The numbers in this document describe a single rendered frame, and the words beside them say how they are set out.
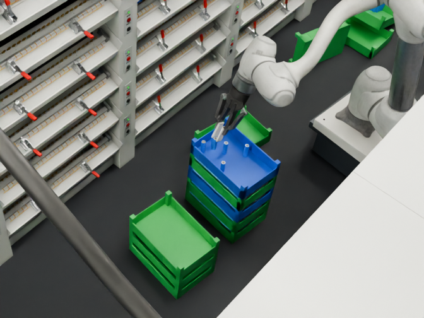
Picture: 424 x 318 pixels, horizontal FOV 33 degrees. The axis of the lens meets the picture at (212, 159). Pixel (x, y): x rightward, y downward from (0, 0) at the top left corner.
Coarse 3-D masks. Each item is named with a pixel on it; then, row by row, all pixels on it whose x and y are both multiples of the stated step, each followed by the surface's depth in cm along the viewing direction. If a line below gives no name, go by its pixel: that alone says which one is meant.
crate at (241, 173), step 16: (192, 144) 283; (208, 144) 290; (240, 144) 292; (208, 160) 279; (224, 160) 286; (240, 160) 287; (256, 160) 288; (272, 160) 282; (224, 176) 276; (240, 176) 282; (256, 176) 283; (272, 176) 282; (240, 192) 273
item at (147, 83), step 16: (208, 32) 326; (224, 32) 328; (176, 48) 314; (192, 48) 319; (208, 48) 323; (160, 64) 301; (176, 64) 313; (192, 64) 321; (144, 80) 304; (160, 80) 306; (144, 96) 301
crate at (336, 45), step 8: (344, 24) 364; (312, 32) 358; (336, 32) 362; (344, 32) 367; (304, 40) 353; (336, 40) 368; (344, 40) 373; (296, 48) 361; (304, 48) 356; (328, 48) 369; (336, 48) 373; (296, 56) 364; (328, 56) 375
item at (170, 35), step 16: (208, 0) 311; (224, 0) 314; (176, 16) 298; (192, 16) 303; (208, 16) 306; (160, 32) 293; (176, 32) 298; (192, 32) 301; (144, 48) 289; (160, 48) 292; (144, 64) 286
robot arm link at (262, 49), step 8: (256, 40) 251; (264, 40) 250; (272, 40) 253; (248, 48) 253; (256, 48) 250; (264, 48) 249; (272, 48) 250; (248, 56) 252; (256, 56) 250; (264, 56) 250; (272, 56) 252; (240, 64) 256; (248, 64) 252; (256, 64) 249; (240, 72) 257; (248, 72) 252
